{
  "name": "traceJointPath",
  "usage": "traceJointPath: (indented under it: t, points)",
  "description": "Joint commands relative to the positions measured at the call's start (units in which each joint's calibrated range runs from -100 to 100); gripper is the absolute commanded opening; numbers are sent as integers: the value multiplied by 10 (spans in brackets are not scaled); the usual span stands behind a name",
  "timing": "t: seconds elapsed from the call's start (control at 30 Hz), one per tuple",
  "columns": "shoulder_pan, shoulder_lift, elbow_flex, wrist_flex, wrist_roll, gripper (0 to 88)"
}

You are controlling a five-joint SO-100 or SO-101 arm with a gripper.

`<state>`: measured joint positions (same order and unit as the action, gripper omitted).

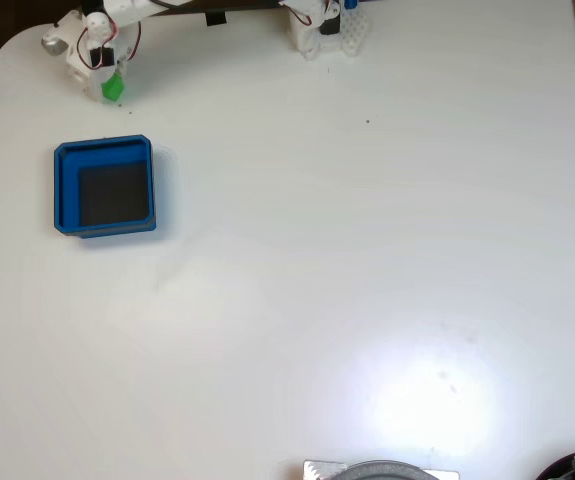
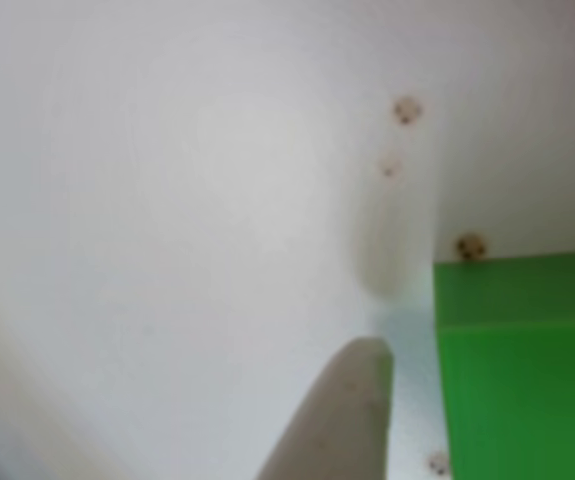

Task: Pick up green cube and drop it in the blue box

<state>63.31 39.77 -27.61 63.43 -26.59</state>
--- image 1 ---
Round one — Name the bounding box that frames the green cube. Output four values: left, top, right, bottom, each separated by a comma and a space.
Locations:
101, 73, 128, 104

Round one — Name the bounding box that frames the silver gripper camera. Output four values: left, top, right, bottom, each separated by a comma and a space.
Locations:
40, 33, 71, 59

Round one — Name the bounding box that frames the grey round object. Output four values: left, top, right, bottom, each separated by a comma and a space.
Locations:
326, 459, 441, 480

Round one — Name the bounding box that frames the silver metal plate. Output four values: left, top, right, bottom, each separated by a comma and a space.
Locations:
302, 458, 461, 480

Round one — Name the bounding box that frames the blue square box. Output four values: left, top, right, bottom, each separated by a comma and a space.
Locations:
53, 133, 159, 240

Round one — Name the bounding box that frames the red servo wire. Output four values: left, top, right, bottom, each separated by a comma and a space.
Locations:
77, 17, 143, 70

